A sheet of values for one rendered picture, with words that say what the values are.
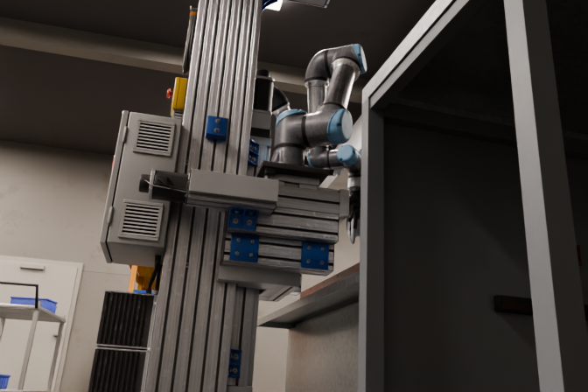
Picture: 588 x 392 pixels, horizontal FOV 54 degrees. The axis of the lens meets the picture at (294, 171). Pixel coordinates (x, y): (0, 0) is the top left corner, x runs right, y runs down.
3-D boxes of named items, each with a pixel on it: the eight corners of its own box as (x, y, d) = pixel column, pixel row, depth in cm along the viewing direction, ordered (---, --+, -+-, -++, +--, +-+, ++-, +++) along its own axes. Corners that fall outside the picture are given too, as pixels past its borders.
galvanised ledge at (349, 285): (296, 329, 285) (296, 323, 286) (421, 290, 168) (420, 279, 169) (256, 325, 280) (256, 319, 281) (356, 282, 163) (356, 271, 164)
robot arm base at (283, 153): (271, 165, 189) (273, 137, 192) (262, 180, 202) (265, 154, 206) (316, 171, 192) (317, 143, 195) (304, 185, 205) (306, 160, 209)
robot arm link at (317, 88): (297, 49, 231) (300, 169, 221) (324, 45, 226) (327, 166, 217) (308, 59, 241) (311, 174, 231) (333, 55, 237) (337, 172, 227)
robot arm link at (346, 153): (326, 164, 216) (336, 174, 226) (355, 160, 212) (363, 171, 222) (327, 144, 219) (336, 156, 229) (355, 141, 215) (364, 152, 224)
